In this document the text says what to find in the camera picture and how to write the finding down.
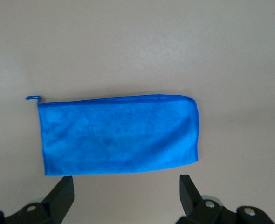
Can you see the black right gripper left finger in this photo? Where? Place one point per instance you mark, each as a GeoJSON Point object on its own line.
{"type": "Point", "coordinates": [56, 205]}

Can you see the blue microfibre towel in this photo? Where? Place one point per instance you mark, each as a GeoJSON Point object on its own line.
{"type": "Point", "coordinates": [118, 135]}

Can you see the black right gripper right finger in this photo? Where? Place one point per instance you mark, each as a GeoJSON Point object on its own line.
{"type": "Point", "coordinates": [191, 203]}

